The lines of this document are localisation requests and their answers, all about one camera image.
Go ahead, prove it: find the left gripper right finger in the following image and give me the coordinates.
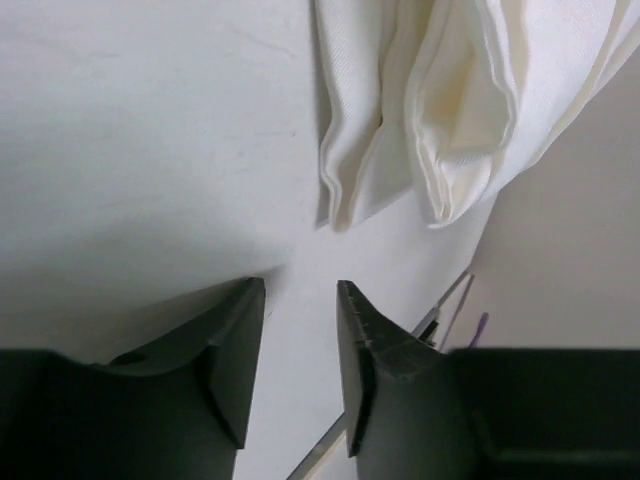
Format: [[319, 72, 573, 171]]
[[337, 281, 639, 479]]

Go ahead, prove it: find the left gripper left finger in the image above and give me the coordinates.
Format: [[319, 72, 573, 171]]
[[1, 277, 264, 479]]

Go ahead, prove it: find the white pleated skirt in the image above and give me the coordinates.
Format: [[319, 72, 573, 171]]
[[315, 1, 639, 231]]

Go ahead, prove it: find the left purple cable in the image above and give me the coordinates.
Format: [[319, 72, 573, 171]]
[[468, 312, 489, 349]]

